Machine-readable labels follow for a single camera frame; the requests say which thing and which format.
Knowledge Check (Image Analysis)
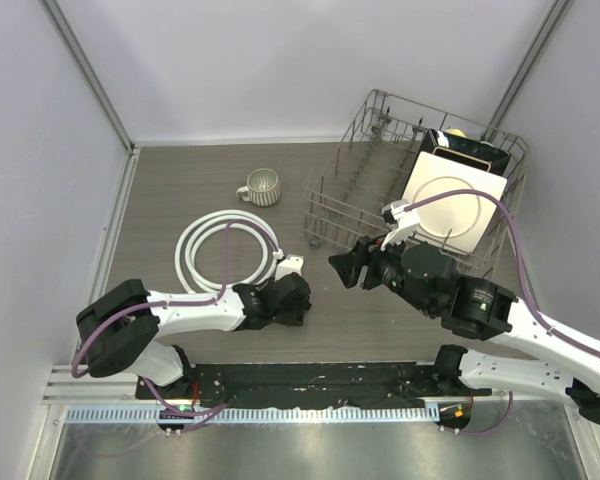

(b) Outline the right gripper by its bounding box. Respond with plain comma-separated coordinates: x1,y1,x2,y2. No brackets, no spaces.
329,226,436,316

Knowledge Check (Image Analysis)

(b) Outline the white hose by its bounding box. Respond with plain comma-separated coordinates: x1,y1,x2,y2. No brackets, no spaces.
173,209,286,296

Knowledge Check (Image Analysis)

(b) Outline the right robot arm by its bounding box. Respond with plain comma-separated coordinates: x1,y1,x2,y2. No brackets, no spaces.
328,237,600,425

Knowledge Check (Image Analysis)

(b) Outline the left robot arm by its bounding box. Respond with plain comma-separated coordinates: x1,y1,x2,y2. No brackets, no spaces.
72,272,311,399

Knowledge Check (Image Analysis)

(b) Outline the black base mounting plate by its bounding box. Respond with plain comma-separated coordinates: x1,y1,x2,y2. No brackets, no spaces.
156,362,469,410

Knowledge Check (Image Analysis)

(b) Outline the striped ceramic mug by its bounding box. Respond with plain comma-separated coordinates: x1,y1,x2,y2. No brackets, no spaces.
236,168,282,207

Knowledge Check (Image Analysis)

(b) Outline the white square plate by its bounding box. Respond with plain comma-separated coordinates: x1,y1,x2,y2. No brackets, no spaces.
403,152,507,254

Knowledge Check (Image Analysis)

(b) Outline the yellow-green cup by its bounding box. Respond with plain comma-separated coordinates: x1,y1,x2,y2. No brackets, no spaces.
445,128,468,138

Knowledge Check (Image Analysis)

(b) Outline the black square plate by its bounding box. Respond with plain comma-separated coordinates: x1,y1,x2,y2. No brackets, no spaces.
418,129,511,176

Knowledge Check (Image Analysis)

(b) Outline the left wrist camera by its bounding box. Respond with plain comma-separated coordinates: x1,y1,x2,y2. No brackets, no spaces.
274,254,304,281

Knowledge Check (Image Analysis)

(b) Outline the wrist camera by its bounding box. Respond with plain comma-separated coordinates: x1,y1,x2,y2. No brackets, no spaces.
274,254,304,281
381,199,421,251

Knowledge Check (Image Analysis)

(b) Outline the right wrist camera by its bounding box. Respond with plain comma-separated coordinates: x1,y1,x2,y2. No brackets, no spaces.
381,199,421,251

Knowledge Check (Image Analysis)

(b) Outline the grey wire dish rack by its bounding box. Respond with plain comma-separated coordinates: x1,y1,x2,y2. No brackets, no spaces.
304,89,528,278

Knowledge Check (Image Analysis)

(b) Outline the white slotted cable duct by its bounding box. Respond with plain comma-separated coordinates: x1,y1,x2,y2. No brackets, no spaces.
64,403,439,425

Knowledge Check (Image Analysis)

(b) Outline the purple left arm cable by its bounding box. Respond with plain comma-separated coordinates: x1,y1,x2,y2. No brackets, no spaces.
70,219,281,431

